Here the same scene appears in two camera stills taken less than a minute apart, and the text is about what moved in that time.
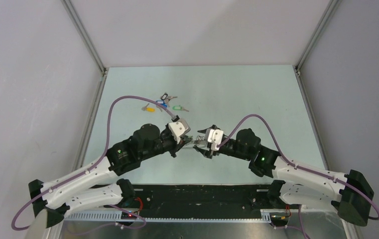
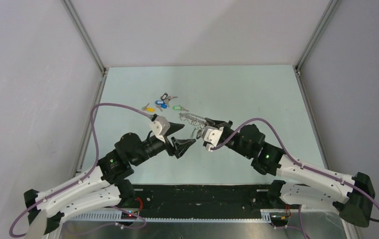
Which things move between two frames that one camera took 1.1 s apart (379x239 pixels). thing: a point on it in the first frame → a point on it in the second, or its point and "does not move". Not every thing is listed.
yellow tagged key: x=148 y=109 does not move
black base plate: x=200 y=200 does not move
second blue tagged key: x=163 y=104 does not move
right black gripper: x=208 y=154 → x=217 y=124
